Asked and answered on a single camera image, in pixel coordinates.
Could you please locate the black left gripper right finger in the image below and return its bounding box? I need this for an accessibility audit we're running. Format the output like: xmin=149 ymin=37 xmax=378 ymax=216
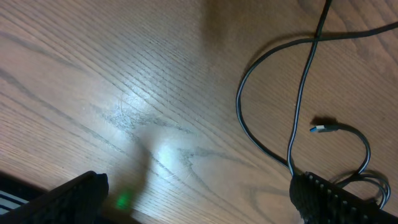
xmin=289 ymin=172 xmax=397 ymax=224

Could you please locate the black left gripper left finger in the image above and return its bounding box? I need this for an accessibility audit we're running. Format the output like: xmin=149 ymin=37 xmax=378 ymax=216
xmin=1 ymin=171 xmax=109 ymax=224

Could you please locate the black USB cable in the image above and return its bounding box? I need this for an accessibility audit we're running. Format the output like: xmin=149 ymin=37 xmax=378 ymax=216
xmin=235 ymin=0 xmax=398 ymax=210

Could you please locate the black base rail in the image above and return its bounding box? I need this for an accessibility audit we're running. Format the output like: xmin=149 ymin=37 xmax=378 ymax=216
xmin=1 ymin=172 xmax=47 ymax=215

